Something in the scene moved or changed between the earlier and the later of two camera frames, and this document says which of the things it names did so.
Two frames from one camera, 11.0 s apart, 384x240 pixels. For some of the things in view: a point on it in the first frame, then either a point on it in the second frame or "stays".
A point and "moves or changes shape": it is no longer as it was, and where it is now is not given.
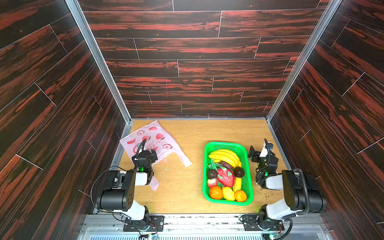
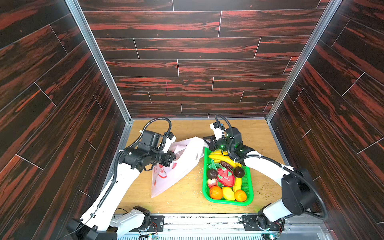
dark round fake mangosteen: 239,172 stays
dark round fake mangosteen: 212,174 stays
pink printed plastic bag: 157,138 moves or changes shape
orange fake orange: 240,196 stays
